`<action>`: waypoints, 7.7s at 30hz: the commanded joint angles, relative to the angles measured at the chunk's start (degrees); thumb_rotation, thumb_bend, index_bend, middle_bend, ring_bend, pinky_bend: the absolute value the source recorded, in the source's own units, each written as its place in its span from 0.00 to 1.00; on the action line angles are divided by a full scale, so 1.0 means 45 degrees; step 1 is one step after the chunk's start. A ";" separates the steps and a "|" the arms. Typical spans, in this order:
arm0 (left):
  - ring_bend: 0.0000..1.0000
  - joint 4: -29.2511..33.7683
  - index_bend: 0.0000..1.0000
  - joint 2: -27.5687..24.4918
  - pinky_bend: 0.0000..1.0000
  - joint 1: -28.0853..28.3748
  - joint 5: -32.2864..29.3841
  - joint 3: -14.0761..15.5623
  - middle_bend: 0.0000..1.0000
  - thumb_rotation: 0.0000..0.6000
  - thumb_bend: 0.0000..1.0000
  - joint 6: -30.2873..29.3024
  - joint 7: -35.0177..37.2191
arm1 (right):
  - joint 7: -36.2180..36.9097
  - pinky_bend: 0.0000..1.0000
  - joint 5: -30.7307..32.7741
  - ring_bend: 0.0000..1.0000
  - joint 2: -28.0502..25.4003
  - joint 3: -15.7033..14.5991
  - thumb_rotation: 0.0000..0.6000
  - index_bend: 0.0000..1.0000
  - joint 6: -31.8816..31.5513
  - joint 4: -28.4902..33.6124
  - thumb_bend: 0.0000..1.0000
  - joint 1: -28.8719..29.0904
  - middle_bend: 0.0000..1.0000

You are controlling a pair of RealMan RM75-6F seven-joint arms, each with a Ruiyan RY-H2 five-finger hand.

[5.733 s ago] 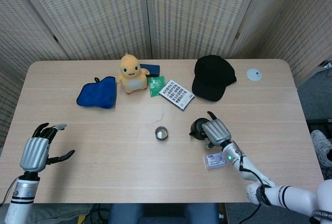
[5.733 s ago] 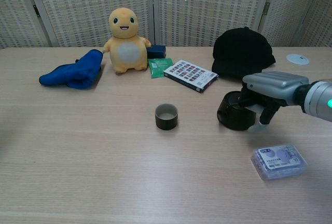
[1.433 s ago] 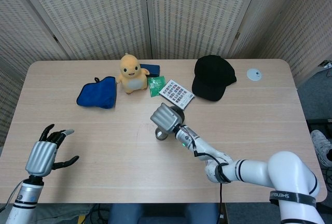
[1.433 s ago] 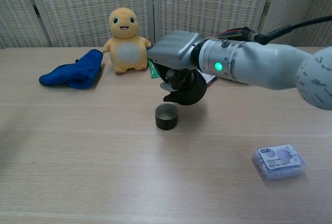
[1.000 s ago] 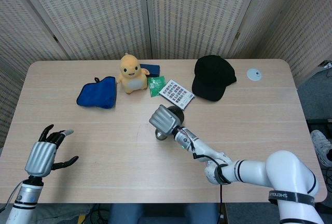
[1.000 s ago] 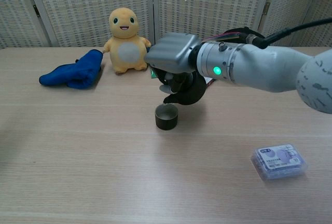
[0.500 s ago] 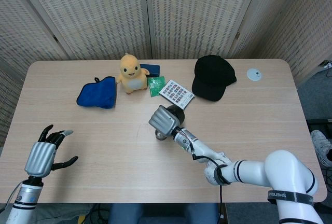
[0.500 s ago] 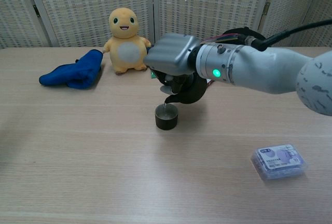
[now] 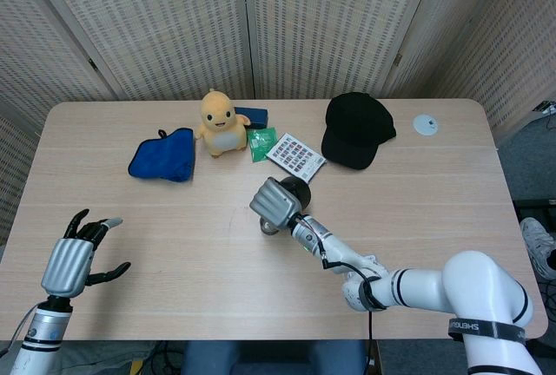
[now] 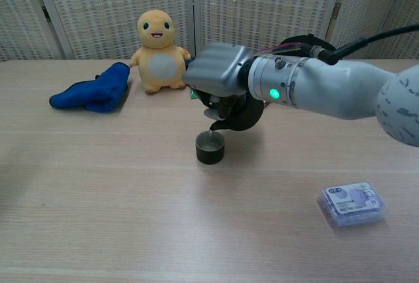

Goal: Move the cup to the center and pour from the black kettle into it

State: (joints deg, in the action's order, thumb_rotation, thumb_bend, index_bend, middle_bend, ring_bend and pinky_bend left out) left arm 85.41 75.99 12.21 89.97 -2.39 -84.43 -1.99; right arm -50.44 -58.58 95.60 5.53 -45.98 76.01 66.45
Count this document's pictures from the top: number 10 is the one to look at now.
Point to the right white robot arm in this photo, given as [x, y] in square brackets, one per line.
[327, 83]

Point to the blue folded cloth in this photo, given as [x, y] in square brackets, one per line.
[98, 93]

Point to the dark blue small box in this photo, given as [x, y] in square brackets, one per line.
[188, 63]

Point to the dark ceramic cup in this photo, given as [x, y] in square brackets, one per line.
[209, 157]

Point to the black baseball cap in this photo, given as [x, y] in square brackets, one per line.
[309, 38]

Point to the white woven folding screen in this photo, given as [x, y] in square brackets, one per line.
[98, 11]

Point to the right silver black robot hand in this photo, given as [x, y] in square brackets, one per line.
[216, 67]

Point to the yellow plush dinosaur toy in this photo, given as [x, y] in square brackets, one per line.
[160, 67]

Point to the green foil packet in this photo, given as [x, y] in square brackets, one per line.
[192, 93]

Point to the clear plastic box purple label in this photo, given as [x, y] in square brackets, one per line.
[352, 204]

